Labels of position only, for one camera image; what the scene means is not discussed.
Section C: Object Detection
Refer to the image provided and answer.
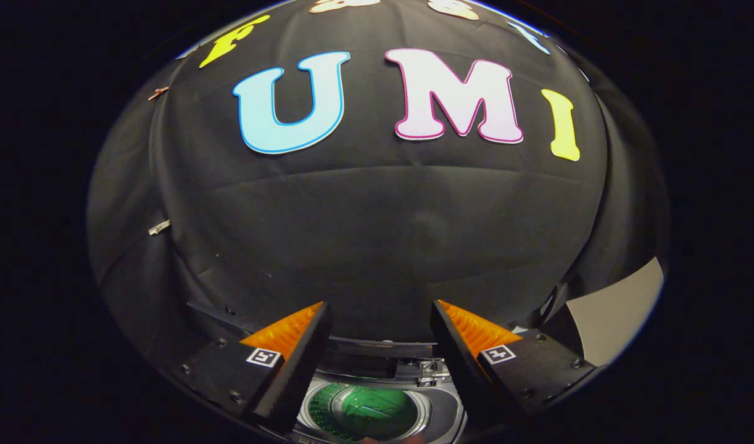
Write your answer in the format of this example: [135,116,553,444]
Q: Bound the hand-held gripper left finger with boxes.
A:
[178,300,334,434]

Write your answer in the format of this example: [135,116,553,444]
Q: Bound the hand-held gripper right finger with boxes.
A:
[430,300,597,434]

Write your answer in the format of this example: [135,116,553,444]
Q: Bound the grey washing machine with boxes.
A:
[189,299,471,444]

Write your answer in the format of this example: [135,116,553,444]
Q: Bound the green polo shirt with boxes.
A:
[309,384,418,442]

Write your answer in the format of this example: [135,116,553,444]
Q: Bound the grey cabinet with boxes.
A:
[565,257,665,368]

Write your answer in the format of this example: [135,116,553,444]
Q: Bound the black backdrop cloth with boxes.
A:
[87,0,671,383]

